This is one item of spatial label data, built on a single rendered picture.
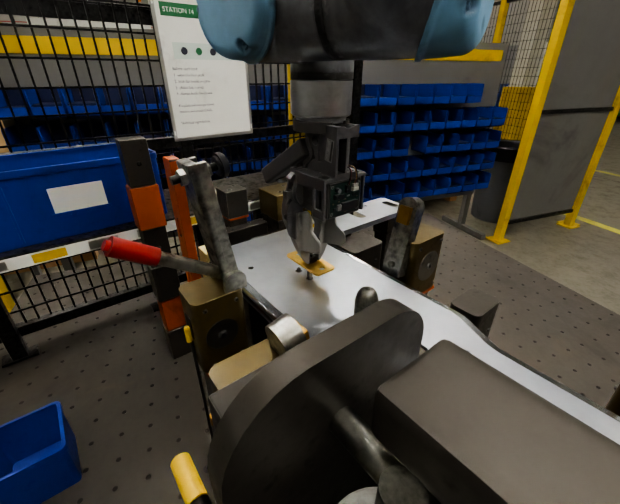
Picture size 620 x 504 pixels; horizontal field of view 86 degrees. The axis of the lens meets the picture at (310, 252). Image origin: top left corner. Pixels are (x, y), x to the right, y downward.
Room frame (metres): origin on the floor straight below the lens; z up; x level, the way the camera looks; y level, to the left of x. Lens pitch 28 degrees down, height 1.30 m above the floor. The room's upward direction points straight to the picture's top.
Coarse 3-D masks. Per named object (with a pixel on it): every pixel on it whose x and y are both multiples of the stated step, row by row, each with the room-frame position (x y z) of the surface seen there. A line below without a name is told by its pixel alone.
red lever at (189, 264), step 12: (108, 240) 0.31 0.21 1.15; (120, 240) 0.31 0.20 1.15; (108, 252) 0.30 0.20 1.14; (120, 252) 0.30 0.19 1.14; (132, 252) 0.31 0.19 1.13; (144, 252) 0.32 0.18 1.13; (156, 252) 0.33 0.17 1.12; (144, 264) 0.32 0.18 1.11; (156, 264) 0.32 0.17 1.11; (168, 264) 0.33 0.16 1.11; (180, 264) 0.34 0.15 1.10; (192, 264) 0.35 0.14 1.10; (204, 264) 0.36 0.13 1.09; (216, 276) 0.36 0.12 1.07
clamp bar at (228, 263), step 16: (192, 160) 0.38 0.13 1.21; (224, 160) 0.38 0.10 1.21; (176, 176) 0.35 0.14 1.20; (192, 176) 0.35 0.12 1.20; (208, 176) 0.36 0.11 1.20; (224, 176) 0.38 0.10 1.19; (192, 192) 0.36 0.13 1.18; (208, 192) 0.36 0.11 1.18; (192, 208) 0.38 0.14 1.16; (208, 208) 0.35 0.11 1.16; (208, 224) 0.35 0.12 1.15; (224, 224) 0.37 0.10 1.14; (208, 240) 0.36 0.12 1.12; (224, 240) 0.36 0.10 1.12; (224, 256) 0.36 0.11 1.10; (224, 272) 0.36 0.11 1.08
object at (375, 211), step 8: (376, 200) 0.85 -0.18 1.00; (384, 200) 0.85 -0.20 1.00; (368, 208) 0.79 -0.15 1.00; (376, 208) 0.79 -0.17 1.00; (384, 208) 0.79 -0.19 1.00; (392, 208) 0.79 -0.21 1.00; (344, 216) 0.74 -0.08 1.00; (352, 216) 0.74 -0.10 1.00; (368, 216) 0.74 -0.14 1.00; (376, 216) 0.74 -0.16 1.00; (384, 216) 0.74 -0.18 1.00; (392, 216) 0.75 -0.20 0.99; (344, 224) 0.69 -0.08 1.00; (352, 224) 0.69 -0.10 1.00; (360, 224) 0.69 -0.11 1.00; (368, 224) 0.70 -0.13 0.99; (344, 232) 0.66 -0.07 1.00; (352, 232) 0.67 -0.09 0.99
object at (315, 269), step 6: (294, 252) 0.50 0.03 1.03; (294, 258) 0.47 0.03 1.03; (300, 258) 0.47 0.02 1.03; (312, 258) 0.46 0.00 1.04; (300, 264) 0.46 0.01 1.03; (306, 264) 0.46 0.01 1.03; (312, 264) 0.46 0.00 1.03; (318, 264) 0.46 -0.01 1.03; (324, 264) 0.46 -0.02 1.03; (330, 264) 0.46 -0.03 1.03; (312, 270) 0.44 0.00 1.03; (318, 270) 0.44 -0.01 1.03; (324, 270) 0.44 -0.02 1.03; (330, 270) 0.44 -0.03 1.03
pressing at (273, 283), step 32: (256, 256) 0.54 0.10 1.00; (352, 256) 0.55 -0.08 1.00; (256, 288) 0.44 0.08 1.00; (288, 288) 0.44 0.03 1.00; (320, 288) 0.44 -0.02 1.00; (352, 288) 0.44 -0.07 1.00; (384, 288) 0.44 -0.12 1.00; (320, 320) 0.36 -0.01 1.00; (448, 320) 0.36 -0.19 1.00; (480, 352) 0.30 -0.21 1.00; (544, 384) 0.25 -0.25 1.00; (576, 416) 0.21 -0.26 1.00; (608, 416) 0.21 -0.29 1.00
